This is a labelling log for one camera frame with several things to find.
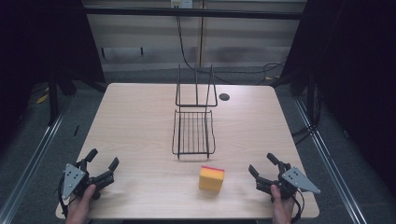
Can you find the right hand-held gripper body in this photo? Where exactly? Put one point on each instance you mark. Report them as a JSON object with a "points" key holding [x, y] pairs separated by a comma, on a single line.
{"points": [[288, 181]]}

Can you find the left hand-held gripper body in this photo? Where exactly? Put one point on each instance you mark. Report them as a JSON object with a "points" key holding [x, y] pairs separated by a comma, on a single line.
{"points": [[75, 179]]}

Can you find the yellow sponge block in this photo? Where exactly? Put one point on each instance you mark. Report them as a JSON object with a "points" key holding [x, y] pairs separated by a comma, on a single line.
{"points": [[211, 178]]}

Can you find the person's right hand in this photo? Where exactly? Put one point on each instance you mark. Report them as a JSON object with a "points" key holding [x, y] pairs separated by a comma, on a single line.
{"points": [[281, 207]]}

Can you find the person's left hand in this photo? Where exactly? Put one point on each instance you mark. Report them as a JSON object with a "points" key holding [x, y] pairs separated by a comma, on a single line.
{"points": [[80, 207]]}

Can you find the black metal stand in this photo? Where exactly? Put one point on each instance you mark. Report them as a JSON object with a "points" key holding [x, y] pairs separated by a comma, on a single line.
{"points": [[53, 99], [306, 93]]}

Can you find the yellow floor tape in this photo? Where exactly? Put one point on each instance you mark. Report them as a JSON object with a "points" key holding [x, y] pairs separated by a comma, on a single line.
{"points": [[41, 99]]}

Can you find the dark curtain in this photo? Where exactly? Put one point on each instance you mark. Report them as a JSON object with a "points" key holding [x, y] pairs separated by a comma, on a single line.
{"points": [[351, 77], [46, 43]]}

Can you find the black crossbar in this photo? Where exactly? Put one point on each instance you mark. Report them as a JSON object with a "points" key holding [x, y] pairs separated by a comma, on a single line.
{"points": [[193, 13]]}

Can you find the white wall socket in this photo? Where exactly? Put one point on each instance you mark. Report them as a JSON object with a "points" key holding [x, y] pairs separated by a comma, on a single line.
{"points": [[181, 3]]}

